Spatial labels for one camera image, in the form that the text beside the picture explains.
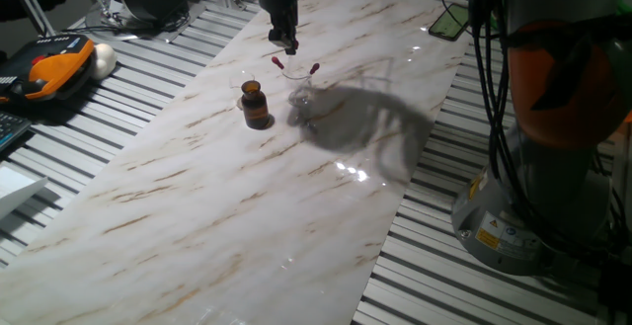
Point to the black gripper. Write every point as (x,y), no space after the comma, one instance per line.
(279,9)

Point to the smartphone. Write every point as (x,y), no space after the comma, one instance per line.
(449,23)

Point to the silver orange robot arm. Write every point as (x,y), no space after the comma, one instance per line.
(543,201)

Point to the wide clear glass beaker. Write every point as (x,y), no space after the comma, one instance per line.
(302,97)

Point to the brown glass bottle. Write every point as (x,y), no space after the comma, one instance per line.
(256,110)

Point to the white round plastic object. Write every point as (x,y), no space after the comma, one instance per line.
(103,60)

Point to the marble pattern board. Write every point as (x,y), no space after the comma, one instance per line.
(173,226)

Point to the orange black teach pendant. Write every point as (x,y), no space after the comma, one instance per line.
(54,65)

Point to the metal tripod leg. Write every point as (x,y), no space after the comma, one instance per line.
(32,6)

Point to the dark computer keyboard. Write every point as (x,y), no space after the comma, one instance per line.
(11,130)

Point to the white paper sheet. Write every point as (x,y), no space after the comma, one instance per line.
(15,189)

